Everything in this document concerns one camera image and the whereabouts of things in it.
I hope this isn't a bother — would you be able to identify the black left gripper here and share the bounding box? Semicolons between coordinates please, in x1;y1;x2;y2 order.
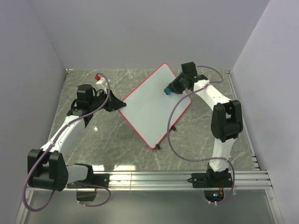
89;89;126;112

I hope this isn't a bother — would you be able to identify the blue bone-shaped eraser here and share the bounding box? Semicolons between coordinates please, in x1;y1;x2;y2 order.
164;87;172;95

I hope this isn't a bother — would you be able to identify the pink framed whiteboard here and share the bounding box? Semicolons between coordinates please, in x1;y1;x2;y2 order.
119;63;187;149

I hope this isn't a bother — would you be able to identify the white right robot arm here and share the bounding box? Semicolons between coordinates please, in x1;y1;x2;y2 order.
164;74;243;187

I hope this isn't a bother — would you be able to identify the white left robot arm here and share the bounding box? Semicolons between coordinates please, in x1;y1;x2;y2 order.
27;84;126;191

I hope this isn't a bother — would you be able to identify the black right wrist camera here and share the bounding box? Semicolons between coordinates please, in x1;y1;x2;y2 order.
181;62;198;77

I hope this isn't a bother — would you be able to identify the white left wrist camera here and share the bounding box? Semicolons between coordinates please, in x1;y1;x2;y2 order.
95;73;110;91

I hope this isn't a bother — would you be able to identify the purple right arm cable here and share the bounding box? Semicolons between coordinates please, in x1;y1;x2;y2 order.
167;65;235;206

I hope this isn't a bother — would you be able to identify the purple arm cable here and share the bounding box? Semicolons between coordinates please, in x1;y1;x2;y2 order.
167;65;235;206
22;72;112;212

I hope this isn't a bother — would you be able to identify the aluminium side rail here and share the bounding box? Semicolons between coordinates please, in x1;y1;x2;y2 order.
225;70;260;170

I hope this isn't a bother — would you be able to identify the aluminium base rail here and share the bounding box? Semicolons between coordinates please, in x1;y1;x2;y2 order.
94;170;272;191

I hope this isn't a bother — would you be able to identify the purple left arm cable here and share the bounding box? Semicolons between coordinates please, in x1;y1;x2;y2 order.
22;72;112;212

